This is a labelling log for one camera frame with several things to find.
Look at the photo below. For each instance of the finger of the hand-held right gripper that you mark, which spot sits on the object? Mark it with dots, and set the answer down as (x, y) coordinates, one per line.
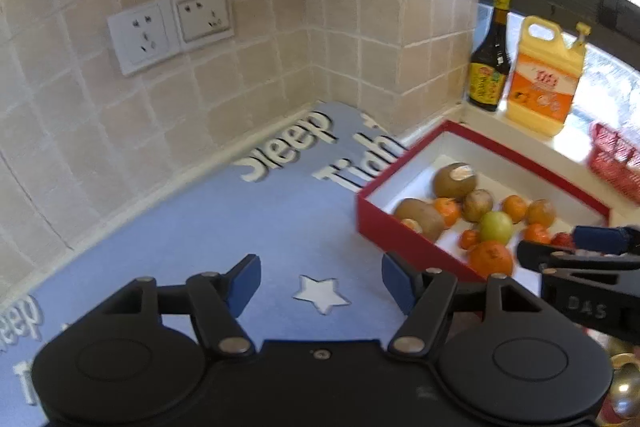
(550, 257)
(600, 238)

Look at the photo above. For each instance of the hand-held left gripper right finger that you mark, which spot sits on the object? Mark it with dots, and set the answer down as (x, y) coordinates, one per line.
(397, 282)

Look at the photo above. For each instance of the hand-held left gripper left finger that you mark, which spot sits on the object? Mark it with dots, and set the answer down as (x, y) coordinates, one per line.
(245, 282)

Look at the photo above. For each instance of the large orange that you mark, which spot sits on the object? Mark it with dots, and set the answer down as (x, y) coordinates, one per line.
(491, 259)

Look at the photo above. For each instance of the medium orange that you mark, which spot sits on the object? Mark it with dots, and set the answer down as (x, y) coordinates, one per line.
(515, 208)

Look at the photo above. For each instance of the green apple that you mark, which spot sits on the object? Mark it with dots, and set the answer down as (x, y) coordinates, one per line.
(496, 227)

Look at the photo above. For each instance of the red cardboard box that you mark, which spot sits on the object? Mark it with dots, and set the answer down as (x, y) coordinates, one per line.
(380, 217)

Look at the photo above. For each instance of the small brown kiwi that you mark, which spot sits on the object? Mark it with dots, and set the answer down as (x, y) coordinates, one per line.
(477, 205)

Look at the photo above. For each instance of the kiwi with label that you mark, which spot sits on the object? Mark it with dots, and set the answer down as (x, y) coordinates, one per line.
(419, 217)
(452, 182)

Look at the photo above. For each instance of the red strawberry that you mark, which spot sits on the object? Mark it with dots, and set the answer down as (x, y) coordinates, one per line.
(562, 239)

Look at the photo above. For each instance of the orange on mat left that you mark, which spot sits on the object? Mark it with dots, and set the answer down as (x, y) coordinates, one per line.
(541, 213)

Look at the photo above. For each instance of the gold round ornament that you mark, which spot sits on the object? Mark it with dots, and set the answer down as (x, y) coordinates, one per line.
(622, 348)
(625, 389)

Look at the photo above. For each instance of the blue printed mat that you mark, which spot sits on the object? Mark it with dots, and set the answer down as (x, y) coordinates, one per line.
(200, 227)

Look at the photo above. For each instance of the red plastic basket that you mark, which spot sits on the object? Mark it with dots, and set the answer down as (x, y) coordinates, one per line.
(615, 154)

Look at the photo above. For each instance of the white windowsill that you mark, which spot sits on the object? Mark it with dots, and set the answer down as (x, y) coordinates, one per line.
(550, 152)

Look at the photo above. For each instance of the yellow detergent bottle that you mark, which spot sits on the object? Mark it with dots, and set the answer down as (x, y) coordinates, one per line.
(542, 82)

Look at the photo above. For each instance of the dark soy sauce bottle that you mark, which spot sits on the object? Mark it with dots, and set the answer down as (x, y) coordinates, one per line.
(490, 72)

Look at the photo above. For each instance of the white wall socket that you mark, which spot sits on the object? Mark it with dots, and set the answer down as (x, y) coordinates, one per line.
(205, 17)
(142, 34)

